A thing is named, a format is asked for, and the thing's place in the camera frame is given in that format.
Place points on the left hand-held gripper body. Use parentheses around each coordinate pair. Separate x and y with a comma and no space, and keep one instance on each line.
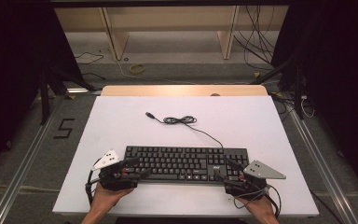
(113,180)

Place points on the light wooden table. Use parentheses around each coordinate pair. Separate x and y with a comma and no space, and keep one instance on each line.
(167,90)

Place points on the person's left hand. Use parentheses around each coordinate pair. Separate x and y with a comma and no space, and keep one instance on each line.
(105,199)

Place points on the black metal stand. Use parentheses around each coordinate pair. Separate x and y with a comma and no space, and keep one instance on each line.
(45,99)
(297,93)

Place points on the light wooden shelf unit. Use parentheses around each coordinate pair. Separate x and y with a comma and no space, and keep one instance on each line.
(115,40)

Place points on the black curtain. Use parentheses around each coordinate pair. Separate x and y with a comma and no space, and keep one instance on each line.
(9,77)
(341,77)

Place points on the yellow tape roll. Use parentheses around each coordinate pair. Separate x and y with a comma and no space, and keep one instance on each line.
(136,68)

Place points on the person's right hand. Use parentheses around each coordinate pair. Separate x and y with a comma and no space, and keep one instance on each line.
(261,208)

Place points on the white table board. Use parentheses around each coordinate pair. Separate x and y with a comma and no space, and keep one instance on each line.
(236,130)

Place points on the aluminium floor rail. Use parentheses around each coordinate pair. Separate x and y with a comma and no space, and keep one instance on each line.
(326,174)
(21,174)

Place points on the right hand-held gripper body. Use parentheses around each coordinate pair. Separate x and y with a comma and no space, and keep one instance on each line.
(254,179)

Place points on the black computer keyboard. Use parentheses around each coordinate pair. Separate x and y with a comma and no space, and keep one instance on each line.
(180,161)

